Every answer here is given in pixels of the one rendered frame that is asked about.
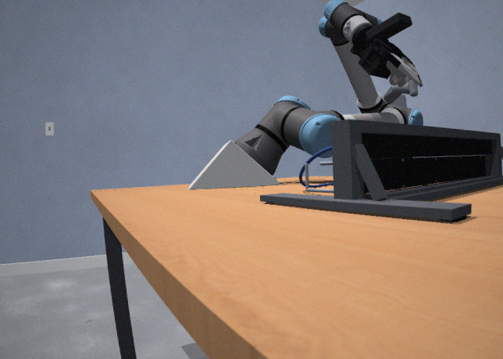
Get dark blue cable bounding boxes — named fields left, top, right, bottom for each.
left=299, top=146, right=333, bottom=188

